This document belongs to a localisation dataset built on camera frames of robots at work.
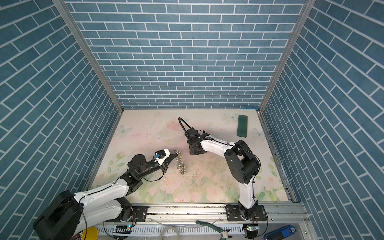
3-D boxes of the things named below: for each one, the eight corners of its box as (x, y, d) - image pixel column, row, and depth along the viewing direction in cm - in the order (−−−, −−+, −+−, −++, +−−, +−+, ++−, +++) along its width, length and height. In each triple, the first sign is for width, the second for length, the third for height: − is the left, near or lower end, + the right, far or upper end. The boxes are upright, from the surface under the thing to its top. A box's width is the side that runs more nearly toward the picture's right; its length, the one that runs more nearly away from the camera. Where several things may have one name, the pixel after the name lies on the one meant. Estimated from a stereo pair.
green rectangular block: (236, 135, 108) (237, 133, 105) (237, 117, 120) (238, 114, 118) (246, 137, 107) (247, 135, 105) (246, 118, 119) (247, 115, 117)
